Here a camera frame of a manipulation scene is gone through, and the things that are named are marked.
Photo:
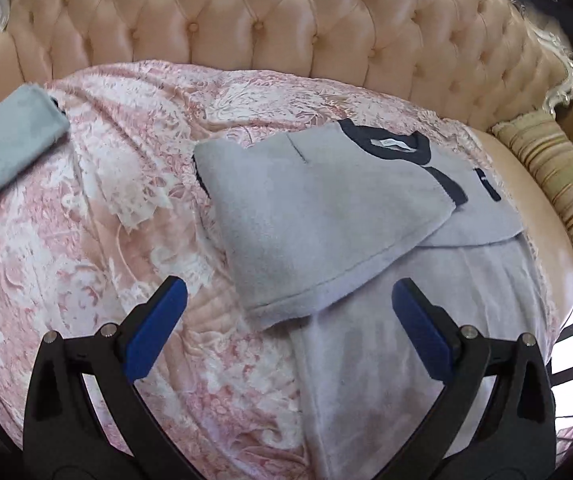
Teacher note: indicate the pink floral blanket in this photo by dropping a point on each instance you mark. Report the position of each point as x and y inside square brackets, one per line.
[116, 240]

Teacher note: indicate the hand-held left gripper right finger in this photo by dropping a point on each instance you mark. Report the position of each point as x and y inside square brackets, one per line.
[419, 330]

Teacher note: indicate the beige tufted leather sofa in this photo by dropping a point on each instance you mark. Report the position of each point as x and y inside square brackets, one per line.
[266, 15]

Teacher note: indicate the striped cushion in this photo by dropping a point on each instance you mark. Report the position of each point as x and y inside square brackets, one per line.
[551, 175]

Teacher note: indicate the folded teal cloth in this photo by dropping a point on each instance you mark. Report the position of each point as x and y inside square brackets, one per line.
[6, 140]

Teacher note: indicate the grey sweater with navy trim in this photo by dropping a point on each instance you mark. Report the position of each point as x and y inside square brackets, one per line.
[316, 210]

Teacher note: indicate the pale lilac garment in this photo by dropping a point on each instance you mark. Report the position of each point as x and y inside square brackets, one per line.
[366, 385]

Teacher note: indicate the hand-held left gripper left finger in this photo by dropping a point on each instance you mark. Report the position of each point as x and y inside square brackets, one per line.
[159, 330]

